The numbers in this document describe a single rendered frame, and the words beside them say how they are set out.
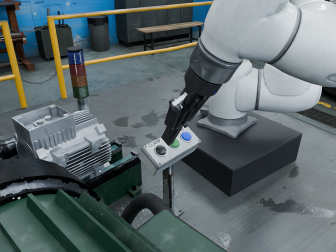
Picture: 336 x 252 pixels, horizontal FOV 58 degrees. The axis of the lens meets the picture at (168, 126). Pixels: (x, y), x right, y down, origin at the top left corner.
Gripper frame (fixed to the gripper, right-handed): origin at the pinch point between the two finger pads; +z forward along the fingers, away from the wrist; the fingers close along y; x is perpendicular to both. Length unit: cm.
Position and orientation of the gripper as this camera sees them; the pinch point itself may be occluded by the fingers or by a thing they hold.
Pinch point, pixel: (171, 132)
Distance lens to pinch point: 74.0
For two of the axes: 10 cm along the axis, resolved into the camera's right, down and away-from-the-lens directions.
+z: -3.5, 6.1, 7.1
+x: 6.3, 7.1, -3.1
